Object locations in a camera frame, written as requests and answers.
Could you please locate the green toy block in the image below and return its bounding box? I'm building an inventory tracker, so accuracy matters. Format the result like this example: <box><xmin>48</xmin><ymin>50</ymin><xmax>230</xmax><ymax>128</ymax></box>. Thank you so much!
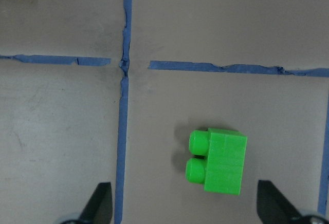
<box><xmin>185</xmin><ymin>128</ymin><xmax>248</xmax><ymax>195</ymax></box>

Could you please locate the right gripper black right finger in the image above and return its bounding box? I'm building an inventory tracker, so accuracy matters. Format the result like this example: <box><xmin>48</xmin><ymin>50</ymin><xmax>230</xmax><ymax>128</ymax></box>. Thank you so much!
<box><xmin>257</xmin><ymin>180</ymin><xmax>302</xmax><ymax>224</ymax></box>

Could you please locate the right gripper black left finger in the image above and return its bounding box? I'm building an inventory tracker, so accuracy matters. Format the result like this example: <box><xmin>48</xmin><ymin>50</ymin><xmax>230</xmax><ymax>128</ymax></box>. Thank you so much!
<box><xmin>77</xmin><ymin>182</ymin><xmax>113</xmax><ymax>224</ymax></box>

